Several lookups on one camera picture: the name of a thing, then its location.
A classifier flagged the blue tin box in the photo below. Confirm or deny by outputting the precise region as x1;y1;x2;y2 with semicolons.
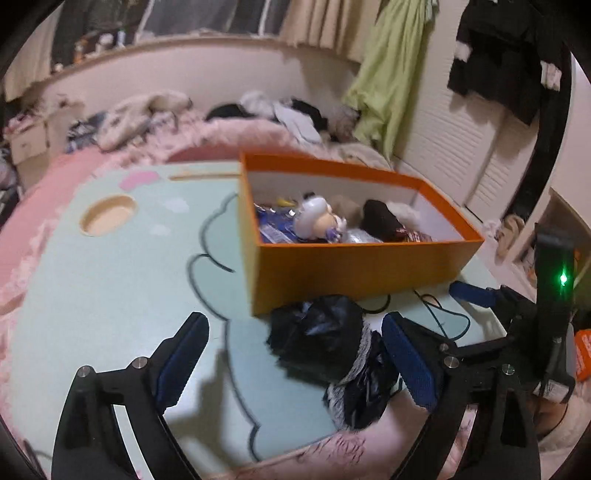
254;204;300;244

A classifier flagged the green hanging garment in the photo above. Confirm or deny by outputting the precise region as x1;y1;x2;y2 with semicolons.
344;0;439;158

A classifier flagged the orange cardboard box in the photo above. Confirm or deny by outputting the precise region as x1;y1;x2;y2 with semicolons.
238;152;484;314

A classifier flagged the cream knit sweater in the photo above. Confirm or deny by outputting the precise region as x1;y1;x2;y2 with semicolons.
96;90;192;152

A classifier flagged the black lace doll dress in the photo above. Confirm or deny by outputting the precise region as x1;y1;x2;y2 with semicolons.
266;295;401;430

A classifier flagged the black hanging garment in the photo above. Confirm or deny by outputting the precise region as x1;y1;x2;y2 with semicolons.
448;0;570;125

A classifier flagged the tan fur pompom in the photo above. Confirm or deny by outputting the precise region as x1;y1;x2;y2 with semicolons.
329;195;363;228

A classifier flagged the black cable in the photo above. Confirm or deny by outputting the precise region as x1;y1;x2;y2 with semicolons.
361;287;472;342

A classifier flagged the pink bed quilt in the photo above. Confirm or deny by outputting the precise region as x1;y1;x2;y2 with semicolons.
1;111;392;322

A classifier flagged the white drawer cabinet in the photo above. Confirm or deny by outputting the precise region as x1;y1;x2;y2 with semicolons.
10;121;49;166

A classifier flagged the white fur pompom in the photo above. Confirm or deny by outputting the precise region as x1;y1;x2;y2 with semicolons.
386;201;421;230

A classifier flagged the white-haired figurine keychain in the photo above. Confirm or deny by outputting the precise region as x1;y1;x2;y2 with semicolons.
294;195;346;243

